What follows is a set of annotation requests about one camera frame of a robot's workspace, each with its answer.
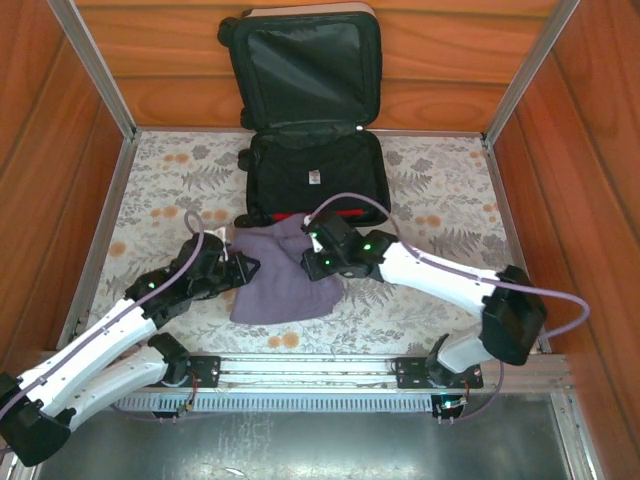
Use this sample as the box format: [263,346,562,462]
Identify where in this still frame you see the floral patterned table mat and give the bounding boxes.
[87,130,544,354]

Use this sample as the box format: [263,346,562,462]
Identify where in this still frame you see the purple garment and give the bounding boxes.
[229,213,346,325]

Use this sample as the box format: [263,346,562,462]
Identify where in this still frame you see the grey metal sheet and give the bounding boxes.
[37,409,576,480]

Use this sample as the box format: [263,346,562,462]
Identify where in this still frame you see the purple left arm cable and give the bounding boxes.
[0,209,207,421]

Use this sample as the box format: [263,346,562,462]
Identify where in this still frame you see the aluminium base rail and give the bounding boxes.
[39,352,574,392]

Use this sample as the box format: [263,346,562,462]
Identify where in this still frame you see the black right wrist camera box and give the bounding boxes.
[307,212,357,251]

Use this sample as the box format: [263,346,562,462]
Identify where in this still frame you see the grey slotted cable duct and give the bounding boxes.
[114,392,442,414]

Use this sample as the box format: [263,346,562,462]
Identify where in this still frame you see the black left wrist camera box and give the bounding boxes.
[189,232,229,264]

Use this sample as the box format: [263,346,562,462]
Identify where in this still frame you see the aluminium frame post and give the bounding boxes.
[481,0,585,145]
[47,0,137,140]

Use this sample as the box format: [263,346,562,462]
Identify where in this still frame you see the aluminium table edge rail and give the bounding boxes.
[58,133,137,347]
[481,137,552,354]

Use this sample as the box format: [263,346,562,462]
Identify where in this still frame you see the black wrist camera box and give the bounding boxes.
[307,212,357,251]
[189,232,229,264]

